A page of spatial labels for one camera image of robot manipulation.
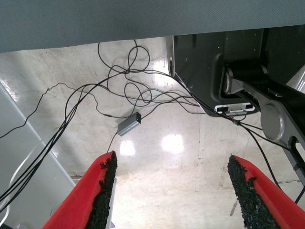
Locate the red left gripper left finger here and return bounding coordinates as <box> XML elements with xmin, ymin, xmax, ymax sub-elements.
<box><xmin>42</xmin><ymin>150</ymin><xmax>118</xmax><ymax>229</ymax></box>

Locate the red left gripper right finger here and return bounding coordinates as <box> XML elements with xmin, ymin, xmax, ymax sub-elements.
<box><xmin>227</xmin><ymin>155</ymin><xmax>305</xmax><ymax>229</ymax></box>

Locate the silver jointed link arm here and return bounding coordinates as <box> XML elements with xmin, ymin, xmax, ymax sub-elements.
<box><xmin>231</xmin><ymin>77</ymin><xmax>298</xmax><ymax>147</ymax></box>

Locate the aluminium profile table leg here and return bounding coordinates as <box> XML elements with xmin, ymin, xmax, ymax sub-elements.
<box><xmin>0</xmin><ymin>81</ymin><xmax>76</xmax><ymax>229</ymax></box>

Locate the grey box with green light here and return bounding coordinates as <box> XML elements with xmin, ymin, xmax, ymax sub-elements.
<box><xmin>116</xmin><ymin>111</ymin><xmax>142</xmax><ymax>137</ymax></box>

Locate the black cylinder machine part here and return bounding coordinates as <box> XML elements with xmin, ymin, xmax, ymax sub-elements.
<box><xmin>225</xmin><ymin>63</ymin><xmax>269</xmax><ymax>94</ymax></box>

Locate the dark grey table cloth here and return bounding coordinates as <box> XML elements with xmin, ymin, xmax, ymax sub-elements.
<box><xmin>0</xmin><ymin>0</ymin><xmax>305</xmax><ymax>53</ymax></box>

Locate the light grey upright post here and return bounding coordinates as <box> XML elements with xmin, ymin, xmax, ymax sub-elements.
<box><xmin>104</xmin><ymin>176</ymin><xmax>118</xmax><ymax>229</ymax></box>

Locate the thin dark floor cable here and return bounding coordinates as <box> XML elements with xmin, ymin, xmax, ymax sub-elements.
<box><xmin>97</xmin><ymin>39</ymin><xmax>151</xmax><ymax>74</ymax></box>
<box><xmin>232</xmin><ymin>119</ymin><xmax>305</xmax><ymax>205</ymax></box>
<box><xmin>0</xmin><ymin>83</ymin><xmax>131</xmax><ymax>210</ymax></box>
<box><xmin>0</xmin><ymin>82</ymin><xmax>81</xmax><ymax>139</ymax></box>
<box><xmin>106</xmin><ymin>69</ymin><xmax>217</xmax><ymax>115</ymax></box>

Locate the thin white floor cable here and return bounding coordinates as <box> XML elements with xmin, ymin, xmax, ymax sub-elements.
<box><xmin>0</xmin><ymin>140</ymin><xmax>52</xmax><ymax>229</ymax></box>

